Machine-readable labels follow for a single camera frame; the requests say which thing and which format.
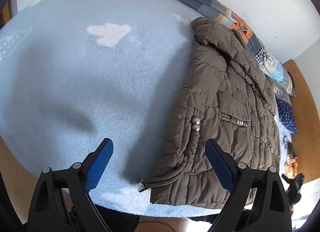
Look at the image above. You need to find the brown puffer jacket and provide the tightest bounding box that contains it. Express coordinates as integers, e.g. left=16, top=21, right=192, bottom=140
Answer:
left=142, top=17, right=280, bottom=209

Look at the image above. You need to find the yellow orange floral cloth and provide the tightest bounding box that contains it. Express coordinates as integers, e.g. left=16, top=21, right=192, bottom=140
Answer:
left=285, top=155, right=298, bottom=179

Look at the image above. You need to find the wooden headboard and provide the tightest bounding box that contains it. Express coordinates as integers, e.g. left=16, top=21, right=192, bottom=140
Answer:
left=284, top=60, right=319, bottom=183

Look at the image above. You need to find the navy star pillow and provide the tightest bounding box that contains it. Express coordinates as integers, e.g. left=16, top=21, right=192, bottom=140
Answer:
left=276, top=98, right=298, bottom=135

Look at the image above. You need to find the light blue cloud bedsheet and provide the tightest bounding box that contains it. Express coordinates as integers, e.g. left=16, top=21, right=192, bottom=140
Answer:
left=0, top=0, right=296, bottom=219

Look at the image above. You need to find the patchwork rolled blanket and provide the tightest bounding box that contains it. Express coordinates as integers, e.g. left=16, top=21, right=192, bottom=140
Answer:
left=178, top=0, right=295, bottom=95

